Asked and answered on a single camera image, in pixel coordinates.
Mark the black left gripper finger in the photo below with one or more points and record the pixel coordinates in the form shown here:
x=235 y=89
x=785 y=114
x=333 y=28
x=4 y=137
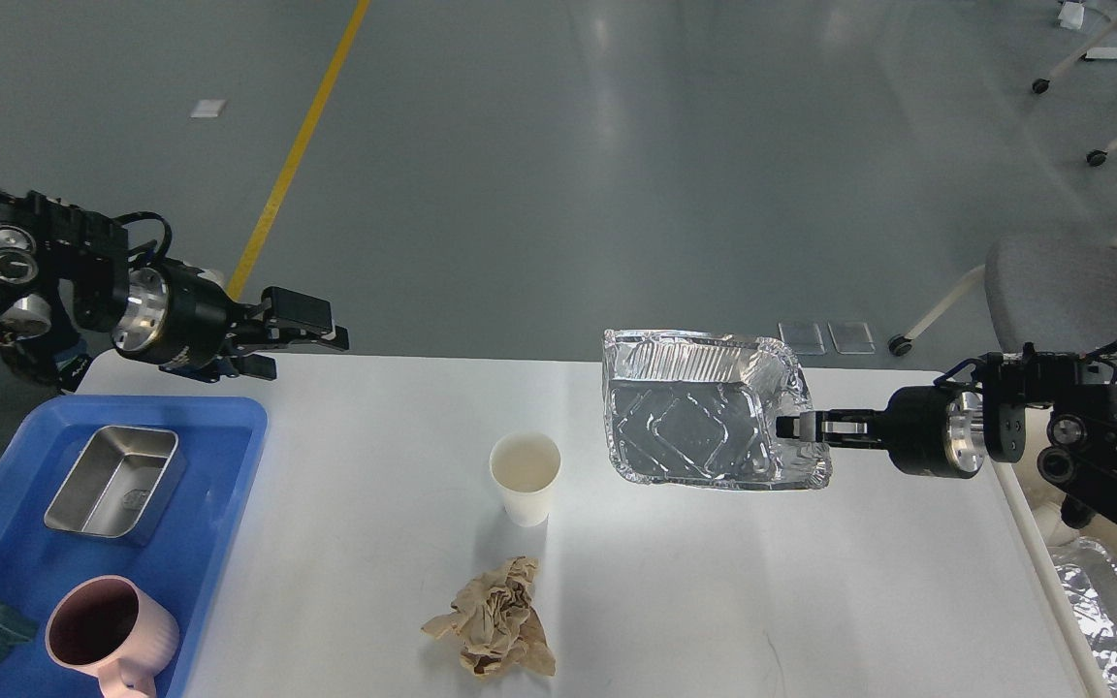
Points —
x=284 y=318
x=254 y=365

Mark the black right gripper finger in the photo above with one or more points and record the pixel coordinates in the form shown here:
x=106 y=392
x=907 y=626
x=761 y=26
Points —
x=838 y=428

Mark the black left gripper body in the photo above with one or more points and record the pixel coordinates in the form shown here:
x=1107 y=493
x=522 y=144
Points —
x=176 y=319

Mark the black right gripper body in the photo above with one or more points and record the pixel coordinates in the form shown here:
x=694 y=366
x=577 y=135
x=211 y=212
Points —
x=935 y=432

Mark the aluminium foil tray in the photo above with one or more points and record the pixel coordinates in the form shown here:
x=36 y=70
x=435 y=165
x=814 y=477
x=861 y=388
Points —
x=700 y=410

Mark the stainless steel tray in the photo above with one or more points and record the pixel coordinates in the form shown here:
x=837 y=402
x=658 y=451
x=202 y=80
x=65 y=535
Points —
x=120 y=485

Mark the white paper cup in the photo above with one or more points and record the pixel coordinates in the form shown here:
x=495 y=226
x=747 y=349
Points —
x=525 y=467

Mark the pink mug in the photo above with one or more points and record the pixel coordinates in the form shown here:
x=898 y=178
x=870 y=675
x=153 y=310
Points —
x=109 y=629

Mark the brown paper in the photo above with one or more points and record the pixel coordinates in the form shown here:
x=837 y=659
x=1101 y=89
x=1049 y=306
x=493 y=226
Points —
x=495 y=623

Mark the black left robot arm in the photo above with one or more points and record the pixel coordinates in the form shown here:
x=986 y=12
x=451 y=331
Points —
x=44 y=241

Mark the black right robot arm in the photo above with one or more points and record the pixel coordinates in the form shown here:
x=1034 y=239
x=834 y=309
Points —
x=1080 y=392

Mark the cream plastic bin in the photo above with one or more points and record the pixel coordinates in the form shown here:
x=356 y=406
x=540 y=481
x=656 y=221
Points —
x=1024 y=491

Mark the grey office chair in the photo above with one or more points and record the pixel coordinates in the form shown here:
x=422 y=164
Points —
x=1050 y=290

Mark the blue plastic bin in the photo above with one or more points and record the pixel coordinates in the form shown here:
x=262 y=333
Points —
x=221 y=440

